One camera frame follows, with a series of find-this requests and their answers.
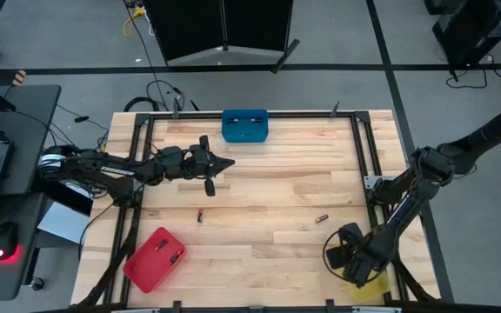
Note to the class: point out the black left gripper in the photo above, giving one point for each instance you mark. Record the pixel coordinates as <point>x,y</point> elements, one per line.
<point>200,163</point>

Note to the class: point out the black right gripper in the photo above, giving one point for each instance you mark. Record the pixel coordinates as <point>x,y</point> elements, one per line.
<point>363,256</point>

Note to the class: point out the blue plastic bin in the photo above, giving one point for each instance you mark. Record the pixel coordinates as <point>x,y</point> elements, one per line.
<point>246,130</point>

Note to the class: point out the black copper-top battery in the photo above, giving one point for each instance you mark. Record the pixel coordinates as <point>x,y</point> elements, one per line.
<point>233,121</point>
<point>257,121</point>

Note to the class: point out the red black battery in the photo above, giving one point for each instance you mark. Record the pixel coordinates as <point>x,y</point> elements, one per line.
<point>161,244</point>

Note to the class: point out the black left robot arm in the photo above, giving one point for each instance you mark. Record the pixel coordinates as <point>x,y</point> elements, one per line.
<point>115,170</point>

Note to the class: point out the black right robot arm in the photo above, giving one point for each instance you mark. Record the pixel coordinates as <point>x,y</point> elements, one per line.
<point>402,213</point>

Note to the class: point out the yellow plastic bin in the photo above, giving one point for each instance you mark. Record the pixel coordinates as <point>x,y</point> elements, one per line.
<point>374,289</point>

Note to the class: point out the slim black orange battery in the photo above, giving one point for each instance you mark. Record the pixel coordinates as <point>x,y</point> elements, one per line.
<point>199,215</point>

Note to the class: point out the silver battery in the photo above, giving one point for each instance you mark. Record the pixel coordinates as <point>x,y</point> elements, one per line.
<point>321,218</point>

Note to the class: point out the red plastic bin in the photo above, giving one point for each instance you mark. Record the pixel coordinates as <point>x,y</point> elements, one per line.
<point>146,269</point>

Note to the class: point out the black folding partition screen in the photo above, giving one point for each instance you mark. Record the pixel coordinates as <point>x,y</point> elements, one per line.
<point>189,26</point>

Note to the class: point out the white sheet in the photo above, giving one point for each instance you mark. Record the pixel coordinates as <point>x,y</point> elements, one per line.
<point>63,226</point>

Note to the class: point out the black pole stand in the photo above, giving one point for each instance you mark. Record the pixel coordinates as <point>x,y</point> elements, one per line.
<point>494,128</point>

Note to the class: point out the black side desk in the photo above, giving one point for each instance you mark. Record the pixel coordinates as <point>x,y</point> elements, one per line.
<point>33,130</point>

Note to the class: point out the black caster wheel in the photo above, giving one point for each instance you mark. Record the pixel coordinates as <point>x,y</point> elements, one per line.
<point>37,284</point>

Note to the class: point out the black computer mouse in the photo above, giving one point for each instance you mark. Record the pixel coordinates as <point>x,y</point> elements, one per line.
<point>4,239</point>

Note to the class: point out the large black equipment case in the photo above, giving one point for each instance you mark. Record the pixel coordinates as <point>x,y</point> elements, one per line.
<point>472,30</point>

